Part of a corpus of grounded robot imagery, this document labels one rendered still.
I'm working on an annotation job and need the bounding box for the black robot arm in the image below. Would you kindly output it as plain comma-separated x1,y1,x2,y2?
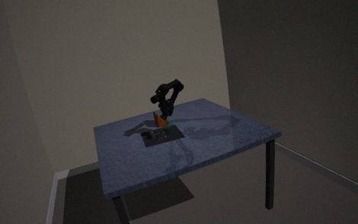
150,79,184,116

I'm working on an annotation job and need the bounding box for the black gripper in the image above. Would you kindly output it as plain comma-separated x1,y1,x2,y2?
158,99,171,118

